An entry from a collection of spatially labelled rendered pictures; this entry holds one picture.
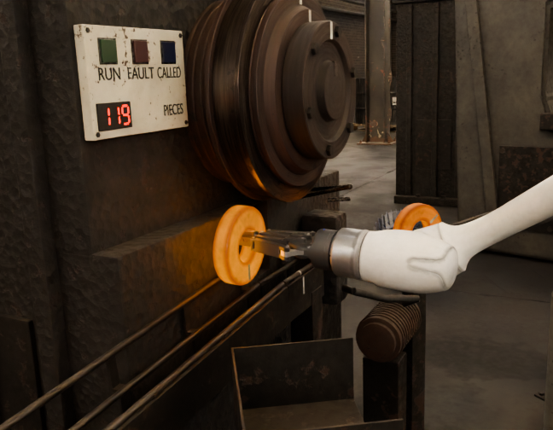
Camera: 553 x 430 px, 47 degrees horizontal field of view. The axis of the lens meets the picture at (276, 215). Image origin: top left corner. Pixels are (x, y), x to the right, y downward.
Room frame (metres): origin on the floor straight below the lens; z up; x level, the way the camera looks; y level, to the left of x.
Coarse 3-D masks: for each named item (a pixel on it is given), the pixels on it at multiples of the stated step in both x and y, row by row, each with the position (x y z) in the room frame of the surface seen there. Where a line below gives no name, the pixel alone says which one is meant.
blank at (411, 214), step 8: (408, 208) 1.70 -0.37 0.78; (416, 208) 1.70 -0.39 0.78; (424, 208) 1.71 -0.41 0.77; (432, 208) 1.72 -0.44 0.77; (400, 216) 1.69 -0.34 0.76; (408, 216) 1.68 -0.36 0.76; (416, 216) 1.70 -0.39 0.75; (424, 216) 1.71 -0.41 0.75; (432, 216) 1.73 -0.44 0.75; (400, 224) 1.68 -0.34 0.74; (408, 224) 1.68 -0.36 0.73; (424, 224) 1.74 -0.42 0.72; (432, 224) 1.73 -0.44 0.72
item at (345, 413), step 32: (256, 352) 0.96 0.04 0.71; (288, 352) 0.96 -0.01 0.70; (320, 352) 0.97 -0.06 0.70; (352, 352) 0.98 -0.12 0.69; (256, 384) 0.96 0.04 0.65; (288, 384) 0.96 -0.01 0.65; (320, 384) 0.97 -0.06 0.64; (352, 384) 0.98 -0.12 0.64; (256, 416) 0.93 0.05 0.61; (288, 416) 0.93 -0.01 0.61; (320, 416) 0.93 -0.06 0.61; (352, 416) 0.93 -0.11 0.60
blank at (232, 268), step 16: (240, 208) 1.19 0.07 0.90; (224, 224) 1.15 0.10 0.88; (240, 224) 1.17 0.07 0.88; (256, 224) 1.22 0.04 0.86; (224, 240) 1.13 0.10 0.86; (224, 256) 1.13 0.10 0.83; (240, 256) 1.22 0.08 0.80; (256, 256) 1.23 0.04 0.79; (224, 272) 1.14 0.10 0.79; (240, 272) 1.17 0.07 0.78; (256, 272) 1.23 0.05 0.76
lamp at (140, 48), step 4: (136, 44) 1.11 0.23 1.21; (140, 44) 1.12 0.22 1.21; (144, 44) 1.13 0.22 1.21; (136, 48) 1.11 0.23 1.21; (140, 48) 1.12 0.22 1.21; (144, 48) 1.13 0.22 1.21; (136, 52) 1.11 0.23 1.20; (140, 52) 1.12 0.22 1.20; (144, 52) 1.13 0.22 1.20; (136, 56) 1.11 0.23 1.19; (140, 56) 1.12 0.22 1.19; (144, 56) 1.13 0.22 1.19; (136, 60) 1.11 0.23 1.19; (140, 60) 1.12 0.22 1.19; (144, 60) 1.13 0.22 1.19
